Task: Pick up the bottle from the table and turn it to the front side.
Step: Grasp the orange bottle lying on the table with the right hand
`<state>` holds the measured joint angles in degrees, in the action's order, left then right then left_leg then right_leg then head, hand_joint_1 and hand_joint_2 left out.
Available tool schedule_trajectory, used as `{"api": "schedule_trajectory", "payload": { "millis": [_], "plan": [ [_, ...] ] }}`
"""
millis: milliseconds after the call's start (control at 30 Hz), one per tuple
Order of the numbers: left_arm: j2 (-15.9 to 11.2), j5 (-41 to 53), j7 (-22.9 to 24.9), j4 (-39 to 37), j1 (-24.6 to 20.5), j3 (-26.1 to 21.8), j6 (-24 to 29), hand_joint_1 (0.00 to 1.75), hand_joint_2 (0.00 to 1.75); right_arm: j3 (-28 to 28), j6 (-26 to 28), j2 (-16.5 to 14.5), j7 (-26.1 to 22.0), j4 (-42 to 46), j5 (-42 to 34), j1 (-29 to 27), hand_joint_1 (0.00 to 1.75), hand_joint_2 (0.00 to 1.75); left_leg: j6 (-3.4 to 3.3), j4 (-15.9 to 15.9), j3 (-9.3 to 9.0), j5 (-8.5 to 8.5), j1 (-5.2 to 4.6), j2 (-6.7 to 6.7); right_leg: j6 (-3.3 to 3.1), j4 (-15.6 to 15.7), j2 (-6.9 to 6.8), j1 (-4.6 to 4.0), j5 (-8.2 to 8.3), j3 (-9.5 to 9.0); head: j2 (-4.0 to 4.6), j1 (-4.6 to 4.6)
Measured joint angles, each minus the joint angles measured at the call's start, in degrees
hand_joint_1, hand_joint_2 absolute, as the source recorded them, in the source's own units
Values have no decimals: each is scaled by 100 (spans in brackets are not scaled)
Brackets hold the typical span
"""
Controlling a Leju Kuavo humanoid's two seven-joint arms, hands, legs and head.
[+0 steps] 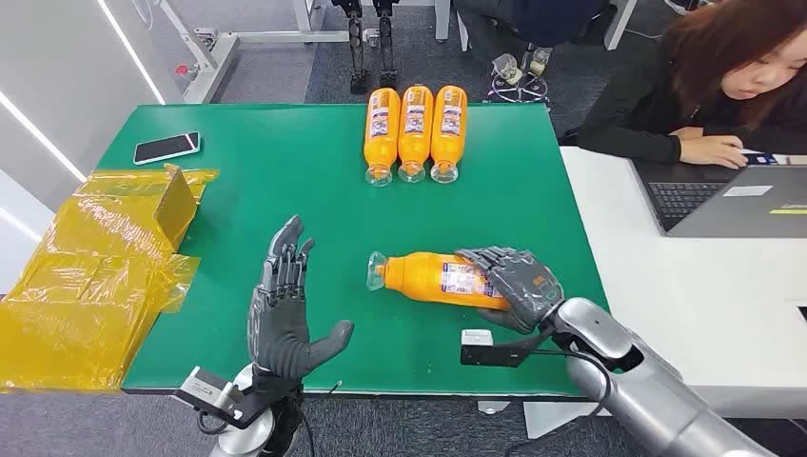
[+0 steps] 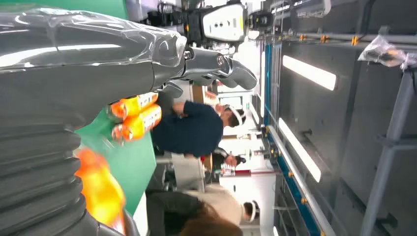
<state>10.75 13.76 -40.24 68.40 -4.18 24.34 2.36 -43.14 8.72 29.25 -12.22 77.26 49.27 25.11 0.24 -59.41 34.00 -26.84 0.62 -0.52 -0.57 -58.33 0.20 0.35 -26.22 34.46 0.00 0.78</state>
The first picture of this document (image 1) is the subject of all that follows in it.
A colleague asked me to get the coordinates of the person's hand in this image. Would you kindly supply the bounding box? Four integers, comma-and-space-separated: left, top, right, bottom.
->
679, 135, 750, 169

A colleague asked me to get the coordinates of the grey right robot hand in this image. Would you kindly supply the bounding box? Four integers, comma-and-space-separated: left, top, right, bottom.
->
455, 247, 565, 335

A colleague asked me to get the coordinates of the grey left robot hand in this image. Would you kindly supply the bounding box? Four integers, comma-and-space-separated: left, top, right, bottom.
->
246, 214, 356, 383

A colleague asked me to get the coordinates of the orange bottle clear cap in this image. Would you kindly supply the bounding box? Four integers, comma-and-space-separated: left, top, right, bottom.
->
366, 250, 513, 311
429, 85, 469, 185
397, 85, 435, 185
364, 87, 403, 188

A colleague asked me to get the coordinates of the grey laptop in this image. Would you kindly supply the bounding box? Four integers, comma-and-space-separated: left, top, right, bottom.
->
630, 150, 807, 240

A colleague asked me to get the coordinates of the person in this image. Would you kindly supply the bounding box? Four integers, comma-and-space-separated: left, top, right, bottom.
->
577, 0, 807, 170

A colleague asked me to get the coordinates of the green table mat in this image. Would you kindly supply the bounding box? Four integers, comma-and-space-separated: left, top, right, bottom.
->
119, 102, 610, 399

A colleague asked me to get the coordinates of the yellow film wrapped carton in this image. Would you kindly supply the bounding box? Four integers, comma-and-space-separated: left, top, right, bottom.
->
0, 164, 221, 393

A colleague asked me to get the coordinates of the office chair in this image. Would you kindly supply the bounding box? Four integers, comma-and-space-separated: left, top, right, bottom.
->
453, 0, 610, 108

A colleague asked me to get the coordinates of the black smartphone white edge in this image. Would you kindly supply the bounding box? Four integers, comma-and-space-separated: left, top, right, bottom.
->
132, 130, 202, 167

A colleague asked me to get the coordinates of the standing humanoid robot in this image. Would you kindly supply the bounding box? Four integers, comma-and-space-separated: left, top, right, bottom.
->
332, 0, 400, 96

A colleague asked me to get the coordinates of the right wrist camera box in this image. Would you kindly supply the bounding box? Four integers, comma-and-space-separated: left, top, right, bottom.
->
459, 328, 525, 369

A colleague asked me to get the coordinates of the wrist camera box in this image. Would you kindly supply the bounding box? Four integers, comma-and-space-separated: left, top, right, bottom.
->
459, 328, 525, 369
174, 366, 242, 425

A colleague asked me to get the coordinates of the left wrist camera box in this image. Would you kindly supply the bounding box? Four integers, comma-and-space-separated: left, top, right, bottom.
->
174, 366, 242, 425

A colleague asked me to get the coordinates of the white metal frame stand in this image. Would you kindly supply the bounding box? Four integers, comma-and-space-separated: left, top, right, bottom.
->
157, 0, 329, 106

